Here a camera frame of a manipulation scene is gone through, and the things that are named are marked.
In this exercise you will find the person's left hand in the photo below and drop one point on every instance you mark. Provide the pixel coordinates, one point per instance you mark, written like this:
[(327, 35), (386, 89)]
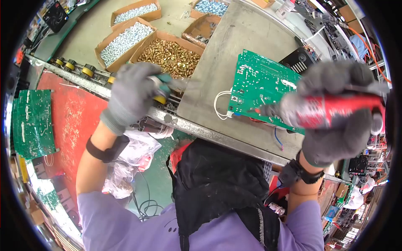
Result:
[(130, 94)]

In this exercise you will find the person's right hand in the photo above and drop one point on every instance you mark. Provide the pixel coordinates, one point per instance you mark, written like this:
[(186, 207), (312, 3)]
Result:
[(336, 141)]

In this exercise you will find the person's left fingers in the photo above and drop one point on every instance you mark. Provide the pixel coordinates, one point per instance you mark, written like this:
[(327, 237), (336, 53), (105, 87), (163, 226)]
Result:
[(146, 72)]

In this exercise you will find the person's right fingers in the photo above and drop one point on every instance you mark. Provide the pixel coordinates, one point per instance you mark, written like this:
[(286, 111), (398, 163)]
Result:
[(336, 75)]

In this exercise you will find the small green tool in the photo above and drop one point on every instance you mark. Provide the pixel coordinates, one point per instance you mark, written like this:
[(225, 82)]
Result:
[(164, 78)]

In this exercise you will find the red screwdriver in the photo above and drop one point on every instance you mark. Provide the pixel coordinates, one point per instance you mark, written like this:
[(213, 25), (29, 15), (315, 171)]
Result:
[(329, 108)]

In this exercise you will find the cardboard box of brass screws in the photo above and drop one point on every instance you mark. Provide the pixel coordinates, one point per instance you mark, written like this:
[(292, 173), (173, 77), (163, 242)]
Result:
[(169, 56)]

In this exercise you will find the large box of silver screws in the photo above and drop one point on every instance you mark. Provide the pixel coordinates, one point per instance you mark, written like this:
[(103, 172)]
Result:
[(125, 42)]

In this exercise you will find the black ribbed device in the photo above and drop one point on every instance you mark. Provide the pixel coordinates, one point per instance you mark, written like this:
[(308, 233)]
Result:
[(298, 58)]

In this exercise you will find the hanging power screwdriver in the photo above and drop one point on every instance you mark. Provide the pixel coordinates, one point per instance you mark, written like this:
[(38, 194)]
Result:
[(325, 18)]

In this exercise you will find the narrow box of silver screws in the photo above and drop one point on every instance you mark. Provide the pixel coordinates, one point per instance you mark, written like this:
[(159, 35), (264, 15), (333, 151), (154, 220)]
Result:
[(135, 12)]

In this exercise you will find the cardboard box of dark parts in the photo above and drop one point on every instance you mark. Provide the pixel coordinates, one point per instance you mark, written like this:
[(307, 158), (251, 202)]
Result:
[(201, 29)]

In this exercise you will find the clear plastic bag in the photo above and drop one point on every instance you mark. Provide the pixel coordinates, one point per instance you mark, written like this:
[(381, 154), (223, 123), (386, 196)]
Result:
[(138, 150)]

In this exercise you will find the grey metal plate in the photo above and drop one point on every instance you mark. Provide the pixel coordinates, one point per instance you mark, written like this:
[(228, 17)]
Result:
[(226, 56)]

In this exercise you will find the clear plastic bottle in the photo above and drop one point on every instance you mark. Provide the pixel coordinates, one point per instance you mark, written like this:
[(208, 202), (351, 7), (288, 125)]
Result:
[(285, 8)]

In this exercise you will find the red worn board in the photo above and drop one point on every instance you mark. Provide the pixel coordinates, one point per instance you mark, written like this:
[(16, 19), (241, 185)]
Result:
[(75, 119)]

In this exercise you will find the box of bluish silver screws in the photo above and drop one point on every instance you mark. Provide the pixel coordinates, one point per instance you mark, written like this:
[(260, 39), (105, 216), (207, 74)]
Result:
[(210, 7)]

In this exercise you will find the black wrist band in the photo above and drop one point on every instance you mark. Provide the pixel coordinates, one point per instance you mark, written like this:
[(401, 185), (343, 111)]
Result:
[(103, 153), (309, 175)]

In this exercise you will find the black box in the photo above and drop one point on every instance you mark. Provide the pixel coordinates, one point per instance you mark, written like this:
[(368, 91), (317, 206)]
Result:
[(55, 17)]

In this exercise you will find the bare green circuit board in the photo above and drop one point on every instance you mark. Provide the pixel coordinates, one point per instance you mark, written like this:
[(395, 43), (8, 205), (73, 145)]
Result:
[(31, 122)]

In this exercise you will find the person's body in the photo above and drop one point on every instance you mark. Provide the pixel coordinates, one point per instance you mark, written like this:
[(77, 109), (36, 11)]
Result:
[(219, 219)]

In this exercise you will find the metal rail with yellow rollers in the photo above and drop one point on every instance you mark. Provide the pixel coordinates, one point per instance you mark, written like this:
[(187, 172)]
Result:
[(94, 84)]

